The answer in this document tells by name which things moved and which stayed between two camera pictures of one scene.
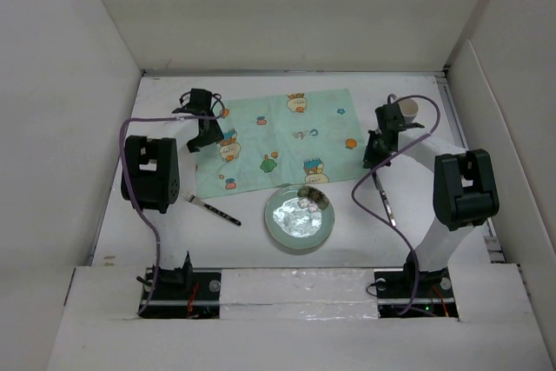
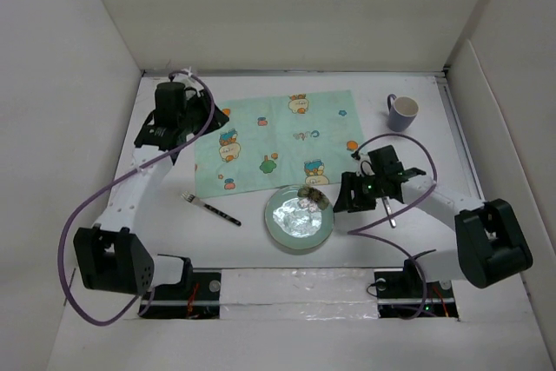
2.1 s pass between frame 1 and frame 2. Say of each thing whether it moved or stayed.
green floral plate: stayed
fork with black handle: stayed
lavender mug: stayed
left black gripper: moved
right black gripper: moved
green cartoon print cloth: stayed
